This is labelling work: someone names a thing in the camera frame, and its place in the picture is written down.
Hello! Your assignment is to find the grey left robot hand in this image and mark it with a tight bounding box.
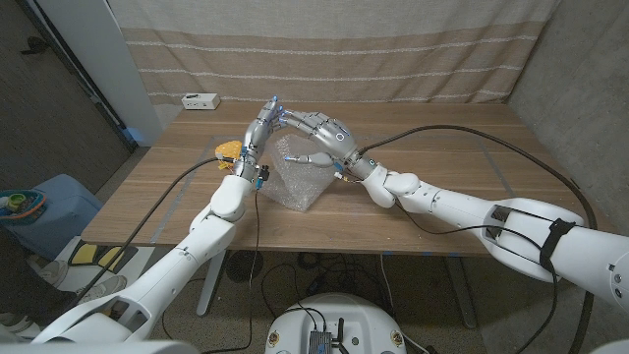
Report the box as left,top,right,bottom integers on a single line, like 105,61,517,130
232,95,285,181

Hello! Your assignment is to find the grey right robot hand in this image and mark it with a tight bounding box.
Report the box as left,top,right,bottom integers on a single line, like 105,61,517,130
278,109,378,181

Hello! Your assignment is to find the clear bubble wrap sheet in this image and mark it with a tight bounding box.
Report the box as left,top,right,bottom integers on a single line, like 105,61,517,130
258,133,335,213

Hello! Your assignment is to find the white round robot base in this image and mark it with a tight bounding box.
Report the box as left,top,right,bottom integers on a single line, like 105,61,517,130
263,292,408,354

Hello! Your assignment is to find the yellow sponge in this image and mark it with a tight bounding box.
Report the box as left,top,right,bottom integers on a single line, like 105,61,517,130
214,140,244,173

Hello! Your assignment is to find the white power strip box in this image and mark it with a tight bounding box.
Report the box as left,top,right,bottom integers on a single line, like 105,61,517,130
181,92,221,111

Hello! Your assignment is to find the beige striped curtain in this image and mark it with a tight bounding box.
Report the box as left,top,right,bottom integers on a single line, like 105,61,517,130
106,0,562,106

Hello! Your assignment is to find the black round floor disc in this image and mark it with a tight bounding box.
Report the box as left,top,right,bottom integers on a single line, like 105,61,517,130
225,249,265,284

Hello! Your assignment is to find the white table leg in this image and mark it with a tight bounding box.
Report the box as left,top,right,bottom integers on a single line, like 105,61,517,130
196,258,226,318

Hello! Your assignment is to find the grey table leg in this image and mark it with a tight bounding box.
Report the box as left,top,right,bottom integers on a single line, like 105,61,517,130
444,256,479,329

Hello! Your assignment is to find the grey electronics module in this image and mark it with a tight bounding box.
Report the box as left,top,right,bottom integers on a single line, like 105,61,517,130
307,318,351,354

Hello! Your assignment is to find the blue storage bin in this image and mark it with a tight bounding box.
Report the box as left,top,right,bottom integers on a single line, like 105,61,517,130
0,173,104,261

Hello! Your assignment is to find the yellow black mat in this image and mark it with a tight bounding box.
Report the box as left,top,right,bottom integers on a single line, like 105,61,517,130
68,243,139,274

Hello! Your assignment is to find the grey sneaker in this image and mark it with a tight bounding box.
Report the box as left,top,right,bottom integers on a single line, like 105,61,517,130
81,274,129,304

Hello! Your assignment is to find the teal orange toy bowl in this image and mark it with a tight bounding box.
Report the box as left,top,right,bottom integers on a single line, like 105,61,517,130
0,189,48,227

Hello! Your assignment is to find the white sneaker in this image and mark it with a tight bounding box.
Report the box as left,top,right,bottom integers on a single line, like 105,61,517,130
31,259,70,290

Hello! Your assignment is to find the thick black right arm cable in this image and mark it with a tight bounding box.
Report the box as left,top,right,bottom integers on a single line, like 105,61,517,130
357,123,599,354

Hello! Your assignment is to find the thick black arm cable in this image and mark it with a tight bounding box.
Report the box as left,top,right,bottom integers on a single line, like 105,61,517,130
357,123,599,354
73,155,236,306

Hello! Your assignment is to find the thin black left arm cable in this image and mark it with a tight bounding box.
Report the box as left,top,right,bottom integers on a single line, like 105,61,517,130
200,188,261,354

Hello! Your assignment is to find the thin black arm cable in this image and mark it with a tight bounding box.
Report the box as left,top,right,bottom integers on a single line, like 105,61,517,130
392,200,560,354
200,188,261,354

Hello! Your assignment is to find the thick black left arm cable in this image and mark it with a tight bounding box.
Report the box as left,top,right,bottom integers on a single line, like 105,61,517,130
73,155,236,306

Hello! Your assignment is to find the black floor cable bundle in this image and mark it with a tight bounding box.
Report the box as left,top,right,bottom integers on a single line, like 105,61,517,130
259,251,394,321

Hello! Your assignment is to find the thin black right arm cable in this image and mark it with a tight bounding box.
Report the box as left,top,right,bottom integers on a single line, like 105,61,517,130
392,200,560,354

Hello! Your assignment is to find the black strap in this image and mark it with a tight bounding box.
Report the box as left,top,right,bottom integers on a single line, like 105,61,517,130
539,217,577,272

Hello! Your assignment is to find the black door handle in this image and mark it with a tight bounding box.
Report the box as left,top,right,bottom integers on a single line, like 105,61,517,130
20,36,50,55

